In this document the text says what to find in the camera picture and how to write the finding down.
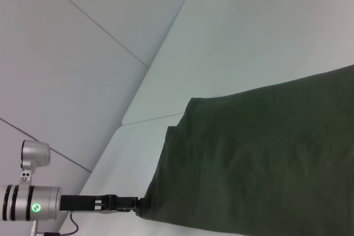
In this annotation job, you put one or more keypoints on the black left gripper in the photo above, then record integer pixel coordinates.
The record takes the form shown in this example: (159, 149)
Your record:
(83, 203)

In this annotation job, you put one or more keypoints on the dark green FREE T-shirt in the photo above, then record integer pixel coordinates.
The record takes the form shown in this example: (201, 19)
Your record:
(262, 164)

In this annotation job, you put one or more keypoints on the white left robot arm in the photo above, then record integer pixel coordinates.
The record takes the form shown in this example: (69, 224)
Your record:
(30, 203)

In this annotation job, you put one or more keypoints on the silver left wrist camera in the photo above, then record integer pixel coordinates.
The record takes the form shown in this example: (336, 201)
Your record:
(34, 154)

